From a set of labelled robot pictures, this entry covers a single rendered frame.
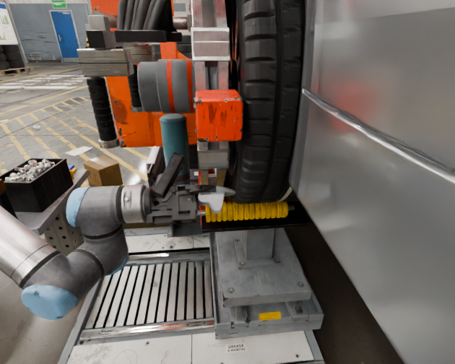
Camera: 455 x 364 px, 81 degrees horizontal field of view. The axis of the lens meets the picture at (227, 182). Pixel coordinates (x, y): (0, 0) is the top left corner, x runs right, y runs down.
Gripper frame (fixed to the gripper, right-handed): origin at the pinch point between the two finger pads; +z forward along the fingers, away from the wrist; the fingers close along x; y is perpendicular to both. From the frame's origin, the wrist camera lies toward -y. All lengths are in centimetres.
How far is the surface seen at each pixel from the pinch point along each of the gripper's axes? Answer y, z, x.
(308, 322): 38, 26, -33
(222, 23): -22.8, -1.7, 27.0
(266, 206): 2.3, 11.8, -13.0
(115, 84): -57, -41, -34
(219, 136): -2.8, -3.5, 23.6
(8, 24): -672, -537, -569
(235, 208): 2.2, 2.5, -12.6
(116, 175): -49, -69, -126
